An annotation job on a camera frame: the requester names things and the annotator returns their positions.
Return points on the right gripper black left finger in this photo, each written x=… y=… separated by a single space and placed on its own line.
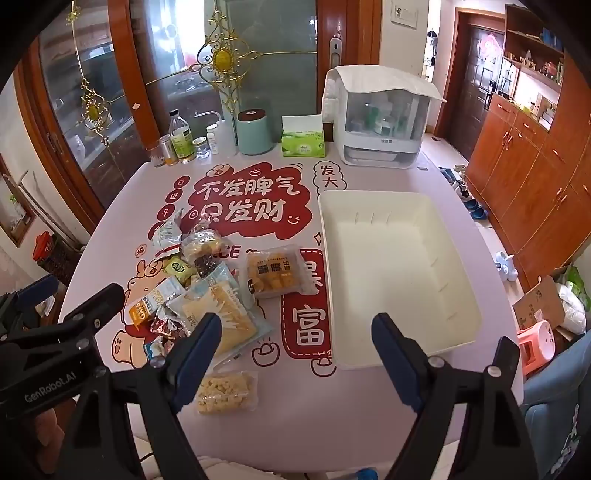
x=99 y=443

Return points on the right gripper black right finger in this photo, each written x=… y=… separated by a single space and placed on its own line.
x=494 y=443

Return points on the blue orange chips bag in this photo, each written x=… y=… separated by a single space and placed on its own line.
x=144 y=308

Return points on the clear bag yellow puffed snack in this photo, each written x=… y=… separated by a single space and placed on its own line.
x=227 y=392

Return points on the green pineapple cake packet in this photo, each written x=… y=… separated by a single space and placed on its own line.
x=180 y=269

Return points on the yellow mountain print snack bag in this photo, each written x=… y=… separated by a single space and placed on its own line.
x=219 y=293

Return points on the clear bag round cookies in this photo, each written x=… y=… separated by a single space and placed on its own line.
x=201 y=247

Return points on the white plastic storage bin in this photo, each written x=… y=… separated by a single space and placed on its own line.
x=390 y=252

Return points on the orange fried tofu snack pack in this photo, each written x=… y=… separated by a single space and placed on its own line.
x=274 y=272

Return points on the blue fabric sofa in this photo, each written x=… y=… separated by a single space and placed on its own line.
x=556 y=408

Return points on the pink plastic stool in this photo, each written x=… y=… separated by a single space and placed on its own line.
x=537 y=346

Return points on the red shiny candy wrapper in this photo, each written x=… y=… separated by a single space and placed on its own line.
x=166 y=329

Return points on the cardboard box on floor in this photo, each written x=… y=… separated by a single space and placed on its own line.
x=542 y=302

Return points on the white plastic bag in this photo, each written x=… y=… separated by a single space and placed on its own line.
x=575 y=320

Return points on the silver white snack packet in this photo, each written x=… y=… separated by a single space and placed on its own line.
x=167 y=238

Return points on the white kids shoes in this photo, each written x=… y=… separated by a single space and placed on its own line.
x=506 y=267

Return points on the blue slippers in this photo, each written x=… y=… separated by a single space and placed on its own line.
x=477 y=212

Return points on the orange liquid glass cup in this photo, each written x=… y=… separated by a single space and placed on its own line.
x=167 y=150

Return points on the green label glass bottle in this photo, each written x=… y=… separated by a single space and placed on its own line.
x=181 y=137

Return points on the small glass jar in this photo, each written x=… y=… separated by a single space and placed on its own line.
x=201 y=147

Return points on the glass sliding door gold ornament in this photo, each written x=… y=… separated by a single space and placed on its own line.
x=97 y=85

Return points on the small white pill bottle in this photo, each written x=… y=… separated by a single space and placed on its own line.
x=211 y=138

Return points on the teal canister brown lid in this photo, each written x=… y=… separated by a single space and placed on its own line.
x=253 y=132

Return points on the green tissue box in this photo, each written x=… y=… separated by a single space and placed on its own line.
x=303 y=136

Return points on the white desktop storage cabinet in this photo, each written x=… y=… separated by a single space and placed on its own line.
x=378 y=114

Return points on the dark wooden entrance door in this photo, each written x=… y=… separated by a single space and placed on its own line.
x=481 y=72

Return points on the wooden wall cabinet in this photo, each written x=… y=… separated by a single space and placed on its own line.
x=531 y=164

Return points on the white wall switch panel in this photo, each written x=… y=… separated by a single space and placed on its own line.
x=405 y=13

